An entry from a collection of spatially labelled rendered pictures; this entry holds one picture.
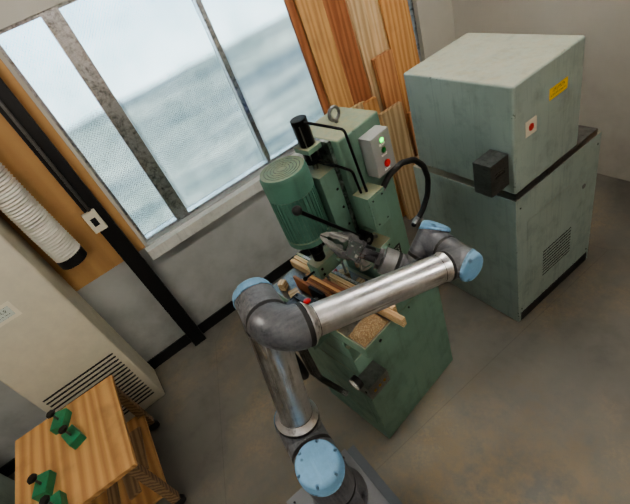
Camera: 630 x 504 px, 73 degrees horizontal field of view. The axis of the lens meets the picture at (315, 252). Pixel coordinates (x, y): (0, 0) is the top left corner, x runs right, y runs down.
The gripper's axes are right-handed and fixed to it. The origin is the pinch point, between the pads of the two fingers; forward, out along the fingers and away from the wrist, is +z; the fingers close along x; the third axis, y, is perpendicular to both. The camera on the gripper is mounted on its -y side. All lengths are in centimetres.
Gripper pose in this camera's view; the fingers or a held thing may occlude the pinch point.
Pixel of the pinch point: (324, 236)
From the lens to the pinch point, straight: 140.9
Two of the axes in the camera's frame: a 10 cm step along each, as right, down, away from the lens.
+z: -9.3, -3.7, 0.7
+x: -3.7, 9.3, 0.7
